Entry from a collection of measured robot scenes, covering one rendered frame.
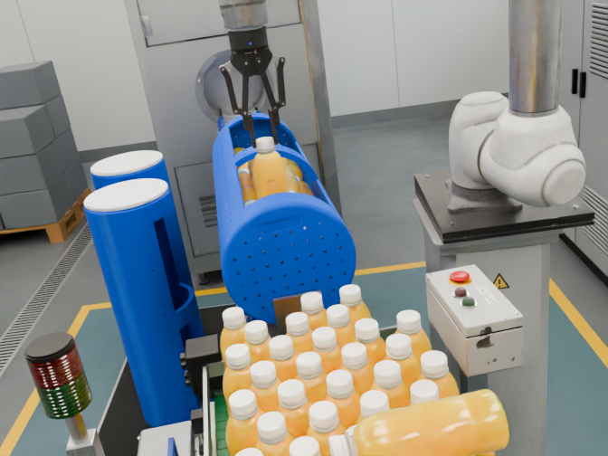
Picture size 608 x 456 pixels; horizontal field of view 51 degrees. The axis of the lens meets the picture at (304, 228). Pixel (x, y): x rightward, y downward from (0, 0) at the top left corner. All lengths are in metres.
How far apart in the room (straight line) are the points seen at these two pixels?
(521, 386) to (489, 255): 0.42
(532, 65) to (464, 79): 5.27
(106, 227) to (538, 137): 1.33
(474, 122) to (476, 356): 0.65
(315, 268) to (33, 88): 3.97
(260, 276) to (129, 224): 0.84
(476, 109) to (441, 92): 5.06
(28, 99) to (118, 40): 1.68
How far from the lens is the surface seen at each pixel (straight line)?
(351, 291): 1.18
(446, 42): 6.56
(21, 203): 4.96
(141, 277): 2.16
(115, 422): 2.64
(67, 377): 0.91
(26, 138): 4.77
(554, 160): 1.41
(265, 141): 1.34
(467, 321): 1.09
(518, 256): 1.67
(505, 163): 1.45
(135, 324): 2.26
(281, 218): 1.29
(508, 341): 1.12
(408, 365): 1.04
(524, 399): 1.92
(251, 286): 1.34
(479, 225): 1.59
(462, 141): 1.59
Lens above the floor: 1.68
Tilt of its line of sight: 23 degrees down
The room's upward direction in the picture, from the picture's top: 8 degrees counter-clockwise
